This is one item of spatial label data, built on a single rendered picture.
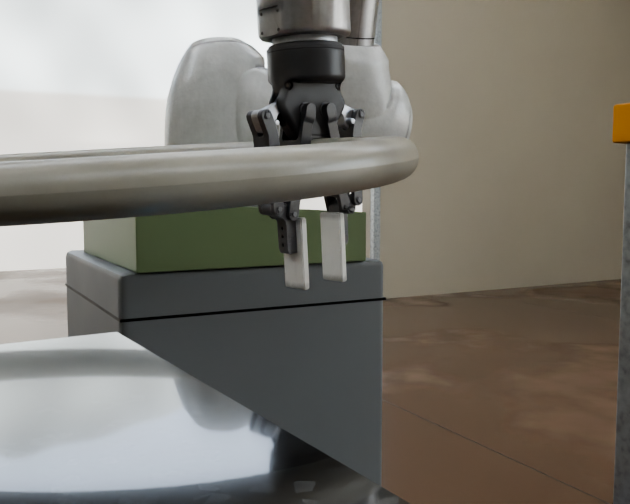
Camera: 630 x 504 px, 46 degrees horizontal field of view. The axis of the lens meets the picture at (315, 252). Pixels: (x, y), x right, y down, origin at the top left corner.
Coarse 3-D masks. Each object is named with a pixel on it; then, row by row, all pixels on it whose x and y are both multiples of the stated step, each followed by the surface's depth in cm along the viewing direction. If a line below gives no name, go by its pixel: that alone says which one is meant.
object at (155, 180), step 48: (192, 144) 79; (240, 144) 77; (336, 144) 42; (384, 144) 46; (0, 192) 33; (48, 192) 34; (96, 192) 34; (144, 192) 35; (192, 192) 36; (240, 192) 37; (288, 192) 39; (336, 192) 42
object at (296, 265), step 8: (296, 224) 72; (304, 224) 72; (296, 232) 72; (304, 232) 72; (304, 240) 72; (304, 248) 72; (288, 256) 73; (296, 256) 72; (304, 256) 72; (288, 264) 74; (296, 264) 73; (304, 264) 72; (288, 272) 74; (296, 272) 73; (304, 272) 72; (288, 280) 74; (296, 280) 73; (304, 280) 72; (296, 288) 73; (304, 288) 72
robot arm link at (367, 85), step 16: (352, 0) 113; (368, 0) 114; (352, 16) 114; (368, 16) 115; (352, 32) 115; (368, 32) 116; (352, 48) 114; (368, 48) 116; (352, 64) 114; (368, 64) 115; (384, 64) 117; (352, 80) 115; (368, 80) 115; (384, 80) 117; (352, 96) 115; (368, 96) 116; (384, 96) 118; (400, 96) 120; (368, 112) 117; (384, 112) 118; (400, 112) 119; (368, 128) 118; (384, 128) 118; (400, 128) 120
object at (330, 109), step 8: (328, 104) 72; (328, 112) 72; (336, 112) 73; (328, 120) 72; (336, 120) 73; (328, 128) 72; (336, 128) 73; (328, 136) 73; (336, 136) 73; (328, 200) 76; (344, 200) 75; (328, 208) 77; (344, 208) 75; (352, 208) 75
